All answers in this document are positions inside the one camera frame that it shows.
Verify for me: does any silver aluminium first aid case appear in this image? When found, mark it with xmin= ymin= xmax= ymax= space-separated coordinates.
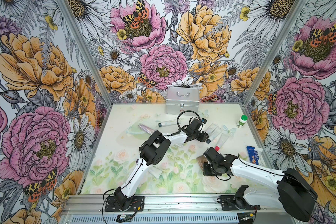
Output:
xmin=165 ymin=87 xmax=200 ymax=115

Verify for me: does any left aluminium corner post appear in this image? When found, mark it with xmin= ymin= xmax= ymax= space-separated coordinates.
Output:
xmin=57 ymin=1 xmax=113 ymax=109

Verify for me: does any aluminium corner post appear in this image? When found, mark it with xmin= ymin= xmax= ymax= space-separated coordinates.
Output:
xmin=241 ymin=0 xmax=307 ymax=106
xmin=57 ymin=1 xmax=113 ymax=109

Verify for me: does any white slotted cable duct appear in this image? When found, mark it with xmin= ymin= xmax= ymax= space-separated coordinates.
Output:
xmin=70 ymin=213 xmax=239 ymax=224

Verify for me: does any right aluminium corner post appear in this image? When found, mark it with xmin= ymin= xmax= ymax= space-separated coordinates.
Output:
xmin=241 ymin=0 xmax=307 ymax=106

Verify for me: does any purple metallic tube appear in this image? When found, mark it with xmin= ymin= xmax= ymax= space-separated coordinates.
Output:
xmin=138 ymin=123 xmax=155 ymax=135

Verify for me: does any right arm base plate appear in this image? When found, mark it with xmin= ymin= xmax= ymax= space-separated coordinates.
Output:
xmin=217 ymin=195 xmax=261 ymax=211

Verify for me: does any white bottle green cap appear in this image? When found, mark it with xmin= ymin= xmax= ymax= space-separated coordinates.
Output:
xmin=236 ymin=115 xmax=248 ymax=128

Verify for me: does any aluminium front rail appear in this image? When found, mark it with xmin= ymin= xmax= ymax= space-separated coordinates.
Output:
xmin=62 ymin=193 xmax=286 ymax=215

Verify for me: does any white tube purple cap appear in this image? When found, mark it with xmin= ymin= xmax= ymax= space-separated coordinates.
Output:
xmin=205 ymin=123 xmax=217 ymax=135
xmin=148 ymin=167 xmax=162 ymax=179

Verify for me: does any brown striped towel cloth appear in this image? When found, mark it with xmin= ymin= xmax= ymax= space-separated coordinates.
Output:
xmin=197 ymin=155 xmax=207 ymax=170

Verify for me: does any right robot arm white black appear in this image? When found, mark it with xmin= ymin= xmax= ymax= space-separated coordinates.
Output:
xmin=203 ymin=147 xmax=318 ymax=222

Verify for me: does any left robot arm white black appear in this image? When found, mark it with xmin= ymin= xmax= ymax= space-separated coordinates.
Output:
xmin=113 ymin=117 xmax=209 ymax=211

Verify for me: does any white tube teal cap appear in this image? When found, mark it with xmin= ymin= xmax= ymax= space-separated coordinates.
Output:
xmin=158 ymin=119 xmax=177 ymax=127

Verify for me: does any blue white packet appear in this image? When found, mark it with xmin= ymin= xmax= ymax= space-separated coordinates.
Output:
xmin=246 ymin=146 xmax=263 ymax=165

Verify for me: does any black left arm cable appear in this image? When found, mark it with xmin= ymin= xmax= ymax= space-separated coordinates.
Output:
xmin=163 ymin=110 xmax=203 ymax=138

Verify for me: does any white tube dark blue cap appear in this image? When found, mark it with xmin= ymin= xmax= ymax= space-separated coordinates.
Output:
xmin=206 ymin=128 xmax=222 ymax=144

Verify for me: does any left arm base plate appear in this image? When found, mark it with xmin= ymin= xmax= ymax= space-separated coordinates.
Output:
xmin=104 ymin=196 xmax=145 ymax=212

